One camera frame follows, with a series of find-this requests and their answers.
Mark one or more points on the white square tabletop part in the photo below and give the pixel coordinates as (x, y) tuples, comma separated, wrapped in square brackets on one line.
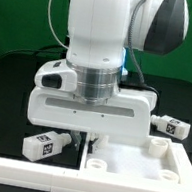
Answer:
[(155, 158)]

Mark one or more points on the white U-shaped fence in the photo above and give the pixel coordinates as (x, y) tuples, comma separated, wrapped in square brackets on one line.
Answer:
[(59, 179)]

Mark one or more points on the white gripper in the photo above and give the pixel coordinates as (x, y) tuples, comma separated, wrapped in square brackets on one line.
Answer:
[(52, 103)]

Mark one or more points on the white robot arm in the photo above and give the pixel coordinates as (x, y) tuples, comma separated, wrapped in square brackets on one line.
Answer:
[(83, 92)]

